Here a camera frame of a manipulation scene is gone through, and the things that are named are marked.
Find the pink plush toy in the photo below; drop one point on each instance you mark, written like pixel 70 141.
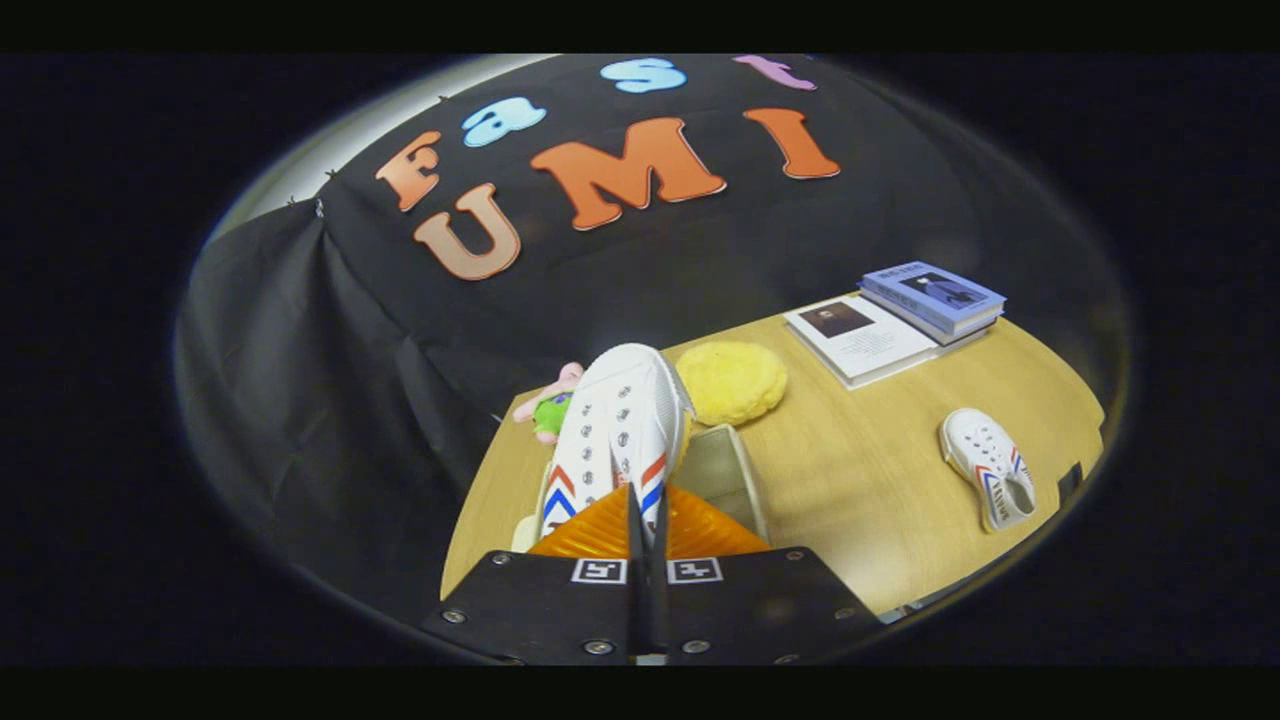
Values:
pixel 552 410

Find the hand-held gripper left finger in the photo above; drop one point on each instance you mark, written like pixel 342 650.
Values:
pixel 560 610

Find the white striped sneaker shoe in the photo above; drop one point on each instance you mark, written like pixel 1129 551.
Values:
pixel 985 460
pixel 625 400

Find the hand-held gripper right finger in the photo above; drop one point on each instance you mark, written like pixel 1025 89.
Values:
pixel 740 610

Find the black table clamp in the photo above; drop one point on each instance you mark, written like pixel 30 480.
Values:
pixel 1070 480

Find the beige fabric storage box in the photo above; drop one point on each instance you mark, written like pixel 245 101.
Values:
pixel 715 470

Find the yellow fluffy ball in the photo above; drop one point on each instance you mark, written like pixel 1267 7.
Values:
pixel 732 382

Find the white book with portrait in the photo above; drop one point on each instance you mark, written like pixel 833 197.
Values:
pixel 865 340

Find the blue book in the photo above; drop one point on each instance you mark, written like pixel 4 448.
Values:
pixel 930 295

